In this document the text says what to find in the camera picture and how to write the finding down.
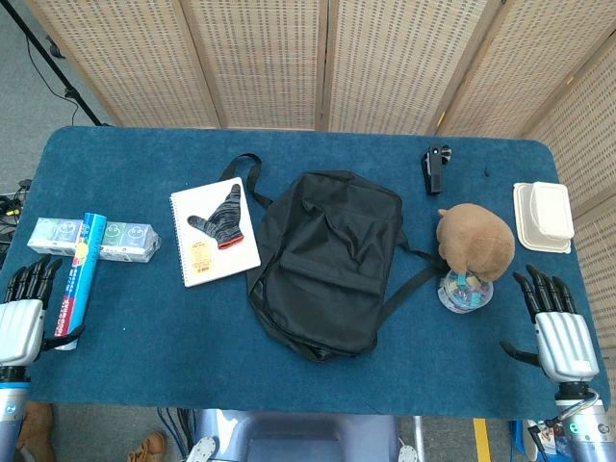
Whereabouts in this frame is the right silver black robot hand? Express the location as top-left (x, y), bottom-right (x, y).
top-left (499, 264), bottom-right (601, 385)

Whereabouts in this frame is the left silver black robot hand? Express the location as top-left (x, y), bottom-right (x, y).
top-left (0, 253), bottom-right (87, 370)

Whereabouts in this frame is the white yellow spiral notebook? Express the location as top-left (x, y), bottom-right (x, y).
top-left (169, 176), bottom-right (262, 289)

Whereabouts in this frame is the black backpack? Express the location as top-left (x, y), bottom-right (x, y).
top-left (218, 153), bottom-right (453, 363)

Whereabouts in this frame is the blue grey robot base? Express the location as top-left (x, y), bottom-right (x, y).
top-left (185, 408), bottom-right (420, 462)

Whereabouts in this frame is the long blue wrap box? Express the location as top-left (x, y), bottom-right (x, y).
top-left (53, 212), bottom-right (108, 351)

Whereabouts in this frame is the brown shoe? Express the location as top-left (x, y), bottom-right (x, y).
top-left (127, 431), bottom-right (168, 462)
top-left (16, 402), bottom-right (57, 462)

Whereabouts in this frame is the clear jar of clips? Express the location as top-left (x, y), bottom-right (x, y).
top-left (436, 269), bottom-right (495, 315)

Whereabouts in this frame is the white lidded food container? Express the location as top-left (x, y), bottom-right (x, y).
top-left (512, 181), bottom-right (576, 255)

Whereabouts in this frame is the brown plush toy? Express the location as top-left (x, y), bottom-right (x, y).
top-left (435, 202), bottom-right (517, 283)

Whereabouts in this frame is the tissue packet bundle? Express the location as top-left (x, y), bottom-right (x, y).
top-left (27, 217), bottom-right (163, 265)

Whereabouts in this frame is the blue carpet table cover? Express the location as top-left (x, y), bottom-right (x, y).
top-left (26, 125), bottom-right (612, 420)

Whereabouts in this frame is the black clip device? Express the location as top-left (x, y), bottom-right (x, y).
top-left (422, 144), bottom-right (452, 195)

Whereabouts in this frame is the grey striped knit glove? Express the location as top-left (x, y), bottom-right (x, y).
top-left (187, 183), bottom-right (244, 250)

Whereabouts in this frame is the black tripod stand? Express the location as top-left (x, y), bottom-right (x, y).
top-left (0, 0), bottom-right (115, 127)

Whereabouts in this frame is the black cable bundle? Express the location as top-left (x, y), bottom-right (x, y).
top-left (0, 178), bottom-right (33, 270)

